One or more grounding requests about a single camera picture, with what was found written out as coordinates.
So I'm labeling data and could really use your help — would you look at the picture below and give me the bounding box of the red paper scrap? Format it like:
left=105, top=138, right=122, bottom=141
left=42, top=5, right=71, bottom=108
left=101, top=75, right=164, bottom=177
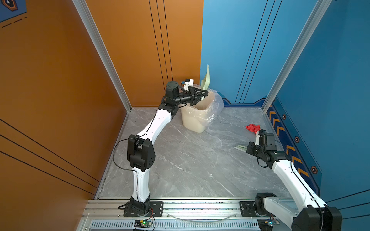
left=246, top=124, right=261, bottom=134

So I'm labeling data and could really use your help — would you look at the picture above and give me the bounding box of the right circuit board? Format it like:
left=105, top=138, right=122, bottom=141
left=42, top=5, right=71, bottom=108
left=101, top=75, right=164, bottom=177
left=257, top=219, right=280, bottom=231

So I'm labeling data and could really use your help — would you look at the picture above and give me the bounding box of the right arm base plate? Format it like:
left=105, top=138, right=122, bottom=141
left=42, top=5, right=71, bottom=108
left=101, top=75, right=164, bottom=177
left=239, top=201, right=271, bottom=217

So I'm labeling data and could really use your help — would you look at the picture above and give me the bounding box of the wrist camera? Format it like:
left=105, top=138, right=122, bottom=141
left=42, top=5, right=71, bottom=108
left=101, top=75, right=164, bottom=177
left=182, top=79, right=194, bottom=91
left=255, top=129, right=267, bottom=146

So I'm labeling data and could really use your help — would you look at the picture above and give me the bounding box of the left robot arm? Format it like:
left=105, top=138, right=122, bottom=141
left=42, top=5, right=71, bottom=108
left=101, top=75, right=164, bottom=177
left=127, top=79, right=208, bottom=216

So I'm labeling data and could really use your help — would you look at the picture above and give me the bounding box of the green plastic dustpan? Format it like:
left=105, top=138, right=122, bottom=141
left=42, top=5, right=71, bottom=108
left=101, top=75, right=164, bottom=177
left=201, top=65, right=211, bottom=90

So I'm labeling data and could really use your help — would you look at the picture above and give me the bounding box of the left aluminium corner post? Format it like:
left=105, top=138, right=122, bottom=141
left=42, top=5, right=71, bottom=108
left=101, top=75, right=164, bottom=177
left=72, top=0, right=132, bottom=113

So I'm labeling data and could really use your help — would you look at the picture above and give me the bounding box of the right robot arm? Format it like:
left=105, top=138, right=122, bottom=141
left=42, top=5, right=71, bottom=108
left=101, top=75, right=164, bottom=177
left=246, top=130, right=342, bottom=231

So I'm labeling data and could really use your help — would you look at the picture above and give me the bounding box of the clear plastic bin liner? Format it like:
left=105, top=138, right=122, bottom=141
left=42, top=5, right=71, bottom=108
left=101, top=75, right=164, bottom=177
left=179, top=88, right=224, bottom=127

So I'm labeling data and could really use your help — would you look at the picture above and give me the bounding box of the left green circuit board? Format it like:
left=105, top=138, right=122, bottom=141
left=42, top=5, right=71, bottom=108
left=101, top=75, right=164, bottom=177
left=134, top=220, right=154, bottom=230

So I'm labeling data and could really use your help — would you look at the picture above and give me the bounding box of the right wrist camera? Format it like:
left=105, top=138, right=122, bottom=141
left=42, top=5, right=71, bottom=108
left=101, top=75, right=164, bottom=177
left=255, top=129, right=267, bottom=146

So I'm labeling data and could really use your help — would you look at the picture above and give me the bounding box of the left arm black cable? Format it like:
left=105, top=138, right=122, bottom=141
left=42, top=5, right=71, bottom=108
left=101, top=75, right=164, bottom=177
left=112, top=138, right=138, bottom=174

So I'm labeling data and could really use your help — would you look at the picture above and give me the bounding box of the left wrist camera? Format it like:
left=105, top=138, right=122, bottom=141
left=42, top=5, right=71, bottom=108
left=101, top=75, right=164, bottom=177
left=182, top=79, right=194, bottom=91

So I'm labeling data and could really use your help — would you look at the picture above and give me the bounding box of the aluminium corner post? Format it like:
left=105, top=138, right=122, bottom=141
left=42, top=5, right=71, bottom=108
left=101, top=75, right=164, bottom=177
left=72, top=0, right=132, bottom=113
left=262, top=0, right=332, bottom=113

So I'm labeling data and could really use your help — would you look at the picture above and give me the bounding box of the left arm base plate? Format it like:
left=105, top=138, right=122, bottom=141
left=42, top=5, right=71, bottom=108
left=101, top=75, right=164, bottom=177
left=123, top=201, right=164, bottom=218

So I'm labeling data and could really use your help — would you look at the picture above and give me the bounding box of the right aluminium corner post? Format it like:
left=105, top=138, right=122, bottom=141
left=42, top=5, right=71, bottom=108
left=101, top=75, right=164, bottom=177
left=262, top=0, right=332, bottom=113

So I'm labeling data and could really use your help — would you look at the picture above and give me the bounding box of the green hand brush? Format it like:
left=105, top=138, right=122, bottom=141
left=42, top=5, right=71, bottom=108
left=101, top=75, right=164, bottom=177
left=235, top=145, right=247, bottom=152

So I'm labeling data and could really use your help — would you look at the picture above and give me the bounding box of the aluminium front rail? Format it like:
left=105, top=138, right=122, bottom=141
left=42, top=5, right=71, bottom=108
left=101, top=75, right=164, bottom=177
left=77, top=197, right=297, bottom=231

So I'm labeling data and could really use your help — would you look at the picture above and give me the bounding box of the cream plastic trash bin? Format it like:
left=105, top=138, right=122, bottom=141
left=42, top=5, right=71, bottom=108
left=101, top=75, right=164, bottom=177
left=180, top=90, right=217, bottom=133

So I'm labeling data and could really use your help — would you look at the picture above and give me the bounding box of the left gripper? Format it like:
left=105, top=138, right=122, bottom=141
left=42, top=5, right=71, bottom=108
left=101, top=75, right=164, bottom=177
left=173, top=88, right=207, bottom=107

